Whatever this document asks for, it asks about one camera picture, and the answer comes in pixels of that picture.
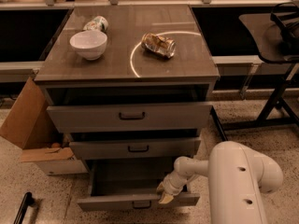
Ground grey middle drawer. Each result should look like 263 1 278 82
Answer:
69 137 200 160

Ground black side table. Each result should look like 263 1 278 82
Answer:
211 13 299 141

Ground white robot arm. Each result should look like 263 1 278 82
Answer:
157 141 283 224

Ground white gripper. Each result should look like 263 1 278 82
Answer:
156 171 188 204

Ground grey bottom drawer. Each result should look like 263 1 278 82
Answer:
78 157 200 211

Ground crushed metal can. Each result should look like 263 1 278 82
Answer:
141 33 176 59

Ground white ceramic bowl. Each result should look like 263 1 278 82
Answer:
69 30 107 61

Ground open cardboard box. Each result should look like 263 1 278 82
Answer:
0 77 87 175

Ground grey top drawer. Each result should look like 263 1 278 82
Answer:
47 103 211 133

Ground black bar on floor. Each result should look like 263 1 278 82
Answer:
13 192 36 224

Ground grey drawer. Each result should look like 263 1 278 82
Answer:
78 157 200 211
47 103 211 133
69 137 200 160

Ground grey drawer cabinet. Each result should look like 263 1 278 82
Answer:
34 5 221 182

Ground lying printed paper cup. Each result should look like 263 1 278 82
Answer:
83 16 108 33

